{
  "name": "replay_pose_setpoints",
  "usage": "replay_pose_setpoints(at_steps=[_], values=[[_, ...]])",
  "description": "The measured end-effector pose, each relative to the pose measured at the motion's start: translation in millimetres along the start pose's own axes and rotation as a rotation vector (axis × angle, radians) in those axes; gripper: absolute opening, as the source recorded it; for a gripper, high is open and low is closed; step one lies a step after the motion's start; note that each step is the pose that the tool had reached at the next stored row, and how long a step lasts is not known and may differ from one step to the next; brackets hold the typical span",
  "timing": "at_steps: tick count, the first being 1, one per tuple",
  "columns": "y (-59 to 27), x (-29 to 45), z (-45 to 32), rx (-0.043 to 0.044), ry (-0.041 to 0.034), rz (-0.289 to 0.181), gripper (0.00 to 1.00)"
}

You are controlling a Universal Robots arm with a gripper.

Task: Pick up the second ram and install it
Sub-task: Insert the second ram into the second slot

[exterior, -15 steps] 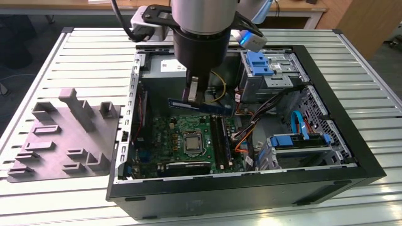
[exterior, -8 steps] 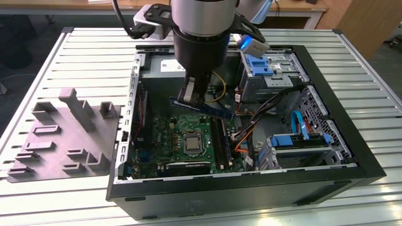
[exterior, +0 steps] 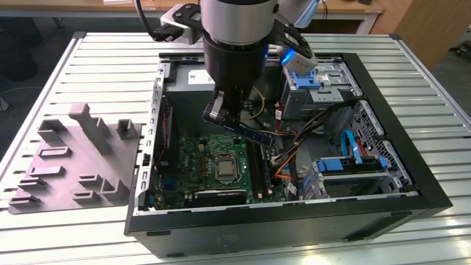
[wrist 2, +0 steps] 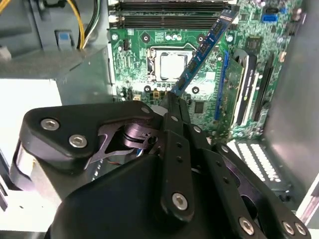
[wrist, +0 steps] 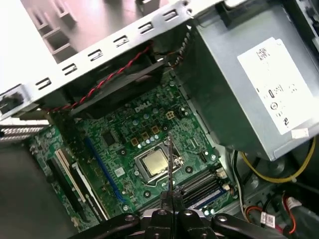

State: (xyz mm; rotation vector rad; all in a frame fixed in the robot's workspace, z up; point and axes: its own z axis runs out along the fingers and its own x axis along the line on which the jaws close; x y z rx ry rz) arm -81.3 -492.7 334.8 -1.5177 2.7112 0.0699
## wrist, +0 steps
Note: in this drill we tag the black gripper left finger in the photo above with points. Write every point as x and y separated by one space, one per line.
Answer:
159 224

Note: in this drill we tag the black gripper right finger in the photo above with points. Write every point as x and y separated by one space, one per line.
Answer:
187 224

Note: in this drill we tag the silver CPU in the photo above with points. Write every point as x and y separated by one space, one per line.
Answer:
154 163

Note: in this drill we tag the metal CPU socket cover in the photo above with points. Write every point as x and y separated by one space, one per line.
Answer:
177 156

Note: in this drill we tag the green motherboard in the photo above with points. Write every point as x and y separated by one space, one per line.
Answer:
119 159

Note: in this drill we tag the black case fan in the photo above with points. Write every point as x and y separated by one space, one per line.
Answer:
112 94

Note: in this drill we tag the grey power supply unit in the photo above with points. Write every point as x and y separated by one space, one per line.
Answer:
224 87

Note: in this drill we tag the black PC case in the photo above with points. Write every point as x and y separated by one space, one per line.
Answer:
99 47

